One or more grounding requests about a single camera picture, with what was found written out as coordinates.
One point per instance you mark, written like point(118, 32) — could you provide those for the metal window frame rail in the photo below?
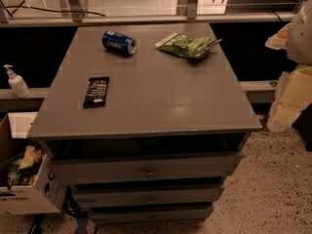
point(88, 12)

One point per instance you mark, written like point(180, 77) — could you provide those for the grey drawer cabinet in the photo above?
point(170, 133)

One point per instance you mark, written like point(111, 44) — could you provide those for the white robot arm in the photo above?
point(295, 37)

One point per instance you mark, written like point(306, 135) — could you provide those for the green jalapeno chip bag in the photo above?
point(184, 46)

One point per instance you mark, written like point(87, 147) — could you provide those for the black snack bar wrapper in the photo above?
point(96, 93)

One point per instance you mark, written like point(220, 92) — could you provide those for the white pump bottle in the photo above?
point(17, 83)

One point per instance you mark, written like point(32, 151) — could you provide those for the cardboard box with items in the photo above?
point(27, 185)

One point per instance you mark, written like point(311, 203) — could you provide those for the blue Pepsi can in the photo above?
point(118, 42)

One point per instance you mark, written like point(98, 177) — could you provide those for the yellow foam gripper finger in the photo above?
point(279, 40)

